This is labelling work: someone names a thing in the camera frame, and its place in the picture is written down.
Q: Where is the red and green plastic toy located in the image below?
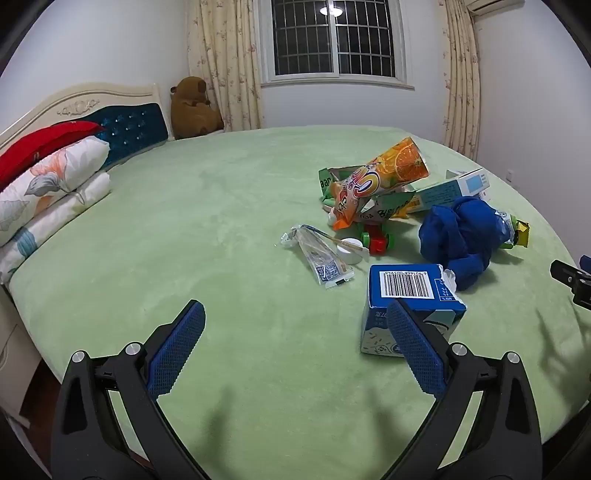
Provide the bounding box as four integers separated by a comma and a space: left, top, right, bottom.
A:
361, 224, 398, 256

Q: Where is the cream and blue headboard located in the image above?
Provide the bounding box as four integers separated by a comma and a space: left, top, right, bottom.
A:
0, 82, 169, 171

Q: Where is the green torn carton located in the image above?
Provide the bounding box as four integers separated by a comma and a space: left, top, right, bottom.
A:
318, 166, 416, 222

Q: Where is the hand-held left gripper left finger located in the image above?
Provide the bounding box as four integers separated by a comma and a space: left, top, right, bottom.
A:
50, 299, 211, 480

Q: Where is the yellow foil packet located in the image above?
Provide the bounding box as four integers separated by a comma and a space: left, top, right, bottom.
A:
498, 212, 531, 250

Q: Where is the blue and white milk carton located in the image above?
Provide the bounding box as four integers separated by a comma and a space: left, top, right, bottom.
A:
360, 264, 468, 358

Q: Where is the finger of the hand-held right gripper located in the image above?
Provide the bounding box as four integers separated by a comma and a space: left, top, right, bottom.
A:
549, 255, 591, 309

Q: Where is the white round cap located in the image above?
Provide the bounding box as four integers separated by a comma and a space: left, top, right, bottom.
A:
336, 237, 370, 265

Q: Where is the white and green carton box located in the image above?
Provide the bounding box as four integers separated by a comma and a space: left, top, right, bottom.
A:
409, 168, 491, 214

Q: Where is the blue crumpled cloth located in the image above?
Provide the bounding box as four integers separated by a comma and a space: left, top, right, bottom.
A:
419, 196, 513, 291

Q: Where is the barred window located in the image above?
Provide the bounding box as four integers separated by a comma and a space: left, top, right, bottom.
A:
261, 0, 414, 88

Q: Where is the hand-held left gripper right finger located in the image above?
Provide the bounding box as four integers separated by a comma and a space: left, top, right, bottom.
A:
381, 299, 542, 480

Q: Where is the floral cream curtain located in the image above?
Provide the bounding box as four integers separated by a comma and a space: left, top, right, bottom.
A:
186, 0, 264, 132
438, 0, 483, 162

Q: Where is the orange snack bag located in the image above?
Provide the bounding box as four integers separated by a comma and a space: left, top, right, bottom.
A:
331, 137, 430, 232

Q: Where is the clear plastic wrapper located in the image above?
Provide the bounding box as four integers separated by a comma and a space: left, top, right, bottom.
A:
279, 224, 355, 289

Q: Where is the red pillow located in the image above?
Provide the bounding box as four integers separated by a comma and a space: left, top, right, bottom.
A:
0, 121, 108, 190

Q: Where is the brown teddy bear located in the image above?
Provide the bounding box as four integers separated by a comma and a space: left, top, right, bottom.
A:
169, 76, 225, 140

